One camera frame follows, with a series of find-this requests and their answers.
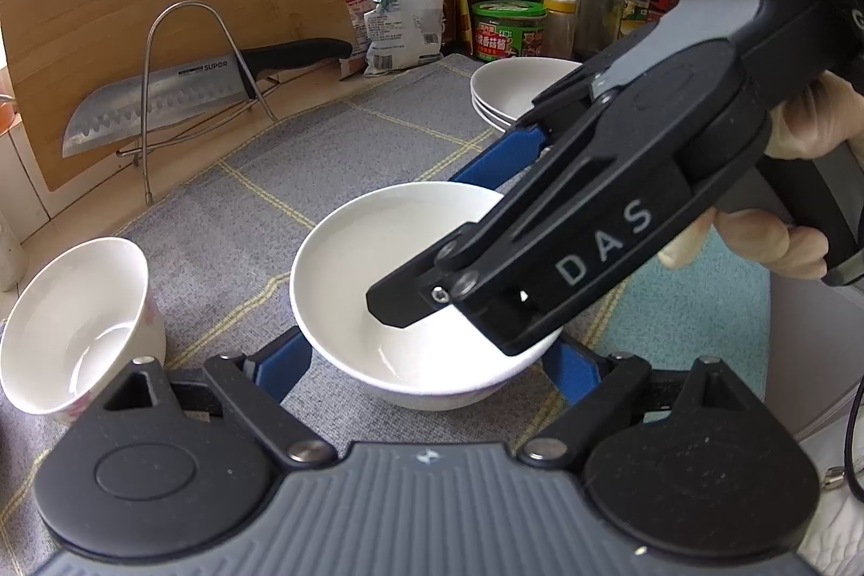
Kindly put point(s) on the white printed bag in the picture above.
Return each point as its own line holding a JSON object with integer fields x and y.
{"x": 405, "y": 29}

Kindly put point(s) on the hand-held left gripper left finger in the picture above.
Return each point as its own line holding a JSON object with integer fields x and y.
{"x": 283, "y": 367}

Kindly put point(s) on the yellow packet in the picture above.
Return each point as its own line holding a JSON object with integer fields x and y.
{"x": 464, "y": 22}

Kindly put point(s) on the red printed bag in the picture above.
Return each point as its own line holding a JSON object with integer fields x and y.
{"x": 354, "y": 9}

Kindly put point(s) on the green-lidded sauce jar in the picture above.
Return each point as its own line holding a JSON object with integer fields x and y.
{"x": 509, "y": 33}

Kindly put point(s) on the person's right hand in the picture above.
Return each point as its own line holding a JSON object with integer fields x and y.
{"x": 810, "y": 117}

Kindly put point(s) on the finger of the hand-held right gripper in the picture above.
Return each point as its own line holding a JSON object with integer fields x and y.
{"x": 418, "y": 292}
{"x": 513, "y": 151}

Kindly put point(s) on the yellow-lidded jar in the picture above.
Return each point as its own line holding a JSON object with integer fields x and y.
{"x": 560, "y": 29}

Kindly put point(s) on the white floral bowl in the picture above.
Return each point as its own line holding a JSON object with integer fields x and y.
{"x": 61, "y": 313}
{"x": 351, "y": 279}

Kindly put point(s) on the red-capped clear bottle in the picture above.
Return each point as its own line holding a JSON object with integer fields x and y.
{"x": 597, "y": 9}

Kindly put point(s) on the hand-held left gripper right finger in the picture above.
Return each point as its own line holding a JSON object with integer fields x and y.
{"x": 574, "y": 373}

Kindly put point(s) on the grey checked dish mat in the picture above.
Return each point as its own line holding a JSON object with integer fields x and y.
{"x": 236, "y": 198}

